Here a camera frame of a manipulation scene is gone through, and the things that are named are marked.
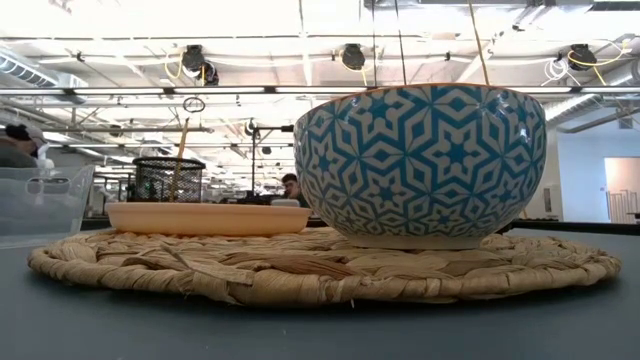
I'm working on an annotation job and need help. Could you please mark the person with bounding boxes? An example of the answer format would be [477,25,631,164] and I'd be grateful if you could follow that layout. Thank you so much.
[0,123,55,170]
[279,172,310,208]

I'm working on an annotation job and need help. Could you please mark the black pole stand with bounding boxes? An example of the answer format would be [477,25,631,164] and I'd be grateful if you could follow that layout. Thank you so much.
[243,118,295,201]

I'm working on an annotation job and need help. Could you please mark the blue patterned bowl orange inside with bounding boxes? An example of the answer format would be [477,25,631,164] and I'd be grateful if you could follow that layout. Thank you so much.
[293,82,549,251]

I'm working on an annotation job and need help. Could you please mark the round woven straw placemat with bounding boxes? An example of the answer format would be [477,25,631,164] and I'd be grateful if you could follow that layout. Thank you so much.
[27,227,622,306]

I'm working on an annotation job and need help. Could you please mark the peach round plate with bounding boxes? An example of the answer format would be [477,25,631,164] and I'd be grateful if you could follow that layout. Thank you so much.
[104,201,314,237]

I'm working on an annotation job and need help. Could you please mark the black mesh utensil cup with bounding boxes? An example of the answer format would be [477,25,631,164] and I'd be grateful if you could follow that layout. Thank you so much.
[131,156,207,203]

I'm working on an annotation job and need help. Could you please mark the clear plastic container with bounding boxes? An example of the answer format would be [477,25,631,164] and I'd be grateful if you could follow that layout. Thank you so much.
[0,164,96,250]

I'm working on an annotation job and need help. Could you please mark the black ceiling cable reel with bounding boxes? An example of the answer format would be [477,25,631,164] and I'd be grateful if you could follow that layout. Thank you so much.
[180,44,220,86]
[567,43,599,72]
[341,43,367,72]

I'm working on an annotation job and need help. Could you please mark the long ceiling light rail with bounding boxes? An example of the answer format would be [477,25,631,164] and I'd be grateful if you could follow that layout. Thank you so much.
[0,85,640,96]

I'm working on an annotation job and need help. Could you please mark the black hanging cable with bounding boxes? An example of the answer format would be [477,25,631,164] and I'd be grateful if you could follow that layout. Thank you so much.
[393,0,408,86]

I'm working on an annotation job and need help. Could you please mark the yellow cable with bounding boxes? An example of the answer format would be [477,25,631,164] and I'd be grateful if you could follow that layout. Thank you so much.
[467,0,491,86]

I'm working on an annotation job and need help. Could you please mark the silver ventilation duct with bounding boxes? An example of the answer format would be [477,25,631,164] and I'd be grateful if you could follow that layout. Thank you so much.
[0,47,90,90]

